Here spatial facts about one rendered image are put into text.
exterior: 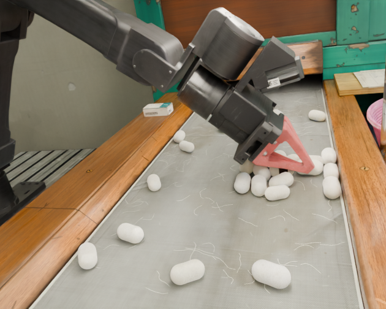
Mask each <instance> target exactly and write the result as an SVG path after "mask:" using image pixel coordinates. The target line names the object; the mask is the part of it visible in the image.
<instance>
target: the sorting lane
mask: <svg viewBox="0 0 386 309"><path fill-rule="evenodd" d="M264 95H265V96H266V97H268V98H269V99H271V100H272V101H273V102H275V103H276V104H277V105H276V106H275V108H274V110H275V109H278V110H279V111H281V112H282V113H283V114H284V115H285V116H286V117H287V118H288V119H289V120H290V122H291V124H292V126H293V128H294V130H295V132H296V133H297V135H298V137H299V139H300V141H301V142H302V144H303V146H304V148H305V150H306V151H307V153H308V155H317V156H320V157H322V155H321V154H322V151H323V149H325V148H332V149H334V148H333V142H332V138H331V132H330V125H329V122H328V115H327V110H326V105H325V99H324V93H323V89H321V90H305V91H289V92H280V93H264ZM312 110H318V111H322V112H324V113H325V114H326V118H325V119H324V120H323V121H314V120H311V119H310V118H309V112H310V111H312ZM210 118H211V114H210V116H209V117H208V118H207V120H205V119H203V118H202V117H201V116H199V115H198V114H196V113H195V112H194V113H193V114H192V115H191V116H190V117H189V119H188V120H187V121H186V122H185V123H184V124H183V126H182V127H181V128H180V130H182V131H184V132H185V138H184V140H185V141H187V142H190V143H193V144H194V150H193V151H192V152H190V153H188V152H186V151H183V150H181V149H180V147H179V144H180V143H176V142H175V141H174V139H173V138H172V139H171V140H170V141H169V143H168V144H167V145H166V146H165V147H164V149H163V150H162V151H161V152H160V153H159V154H158V155H157V157H156V158H155V159H154V161H153V162H152V163H151V164H150V165H149V166H148V168H147V169H146V170H145V171H144V173H142V174H141V176H140V177H139V178H138V180H137V181H136V182H135V183H134V184H133V185H132V186H131V188H130V189H129V190H128V192H127V193H125V195H124V196H123V197H122V198H121V200H120V201H119V202H118V203H117V204H116V205H115V207H114V208H113V209H112V210H111V212H110V213H109V214H108V215H107V216H106V217H105V219H104V220H103V221H102V222H101V223H100V224H99V226H98V227H97V228H96V230H95V231H94V232H93V233H92V234H91V235H90V236H89V238H88V239H87V240H86V242H89V243H92V244H93V245H94V246H95V247H96V252H97V263H96V265H95V266H94V267H93V268H91V269H83V268H81V267H80V265H79V263H78V251H77V252H76V253H75V254H74V255H73V257H72V258H71V259H70V260H69V262H68V263H67V264H66V265H65V266H64V267H63V269H62V270H61V271H60V272H59V273H58V274H57V276H56V277H55V278H54V279H53V281H52V282H51V283H50V284H49V285H48V286H47V288H46V289H45V290H44V291H43V293H41V295H40V296H39V297H38V298H37V300H36V301H35V302H34V303H33V304H32V305H31V307H30V308H29V309H364V308H363V302H362V297H361V292H360V285H359V282H358V275H357V269H356V265H355V259H354V253H353V249H352V243H351V239H350V233H349V227H348V223H347V216H346V211H345V206H344V201H343V196H342V191H341V194H340V196H339V197H337V198H335V199H329V198H327V197H326V196H325V194H324V188H323V185H322V182H323V180H324V170H323V171H322V173H320V174H318V175H301V174H299V173H297V172H296V171H295V172H294V173H293V174H292V176H293V183H292V184H291V185H290V186H288V188H289V189H290V194H289V196H288V197H286V198H285V199H279V200H274V201H271V200H268V199H267V198H266V197H265V195H263V196H260V197H259V196H255V195H254V194H253V193H252V191H251V184H250V189H249V191H248V192H246V193H244V194H240V193H238V192H237V191H236V190H235V188H234V183H235V180H236V177H237V175H238V174H239V173H241V172H240V170H239V167H240V164H239V163H238V162H236V161H235V160H234V159H233V157H234V155H235V152H236V150H237V147H238V143H237V142H236V141H234V140H233V139H231V138H230V137H229V136H227V135H226V134H224V133H223V132H222V131H220V130H219V129H218V128H216V127H215V126H213V125H212V124H211V123H209V122H208V120H209V119H210ZM151 174H156V175H157V176H158V177H159V179H160V182H161V187H160V189H159V190H158V191H152V190H150V189H149V187H148V183H147V178H148V177H149V176H150V175H151ZM122 223H129V224H132V225H134V226H138V227H140V228H142V230H143V233H144V236H143V239H142V241H141V242H139V243H131V242H127V241H125V240H121V239H120V238H119V237H118V235H117V229H118V227H119V226H120V225H121V224H122ZM86 242H85V243H86ZM192 259H198V260H200V261H201V262H202V263H203V265H204V266H205V273H204V274H203V277H201V278H200V279H198V280H195V281H191V282H189V283H186V284H182V285H177V284H175V283H174V282H173V281H172V280H171V278H170V272H171V269H172V268H173V267H174V266H175V265H177V264H180V263H184V262H187V261H190V260H192ZM261 259H264V260H266V261H270V262H273V263H275V264H279V265H283V266H284V267H286V268H287V269H288V270H289V272H290V275H291V281H290V283H289V285H288V286H287V287H286V288H283V289H277V288H274V287H272V286H269V285H267V284H264V283H261V282H258V281H257V280H255V278H254V277H253V276H252V266H253V264H254V263H255V262H256V261H258V260H261Z"/></svg>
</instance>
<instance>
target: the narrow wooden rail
mask: <svg viewBox="0 0 386 309"><path fill-rule="evenodd" d="M323 93H324V99H325V105H326V110H327V115H328V122H329V125H330V132H331V138H332V142H333V148H334V150H335V152H336V157H337V160H336V164H337V167H338V172H339V180H340V184H341V191H342V196H343V201H344V206H345V211H346V216H347V223H348V227H349V233H350V239H351V243H352V249H353V253H354V259H355V265H356V269H357V275H358V282H359V285H360V292H361V297H362V302H363V308H364V309H386V163H385V161H384V159H383V157H382V155H381V152H380V150H379V148H378V146H377V143H376V141H375V140H374V137H373V135H372V133H371V130H370V128H369V126H368V124H367V122H366V120H365V118H364V116H363V113H362V111H361V109H360V106H359V104H358V102H357V100H356V98H355V96H354V95H347V96H340V95H339V93H338V90H337V87H336V83H335V80H334V79H325V80H323Z"/></svg>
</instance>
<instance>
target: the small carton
mask: <svg viewBox="0 0 386 309"><path fill-rule="evenodd" d="M172 112H173V105H172V102H169V103H160V104H148V105H147V106H146V107H144V108H143V114H144V117H148V116H167V115H170V114H171V113H172Z"/></svg>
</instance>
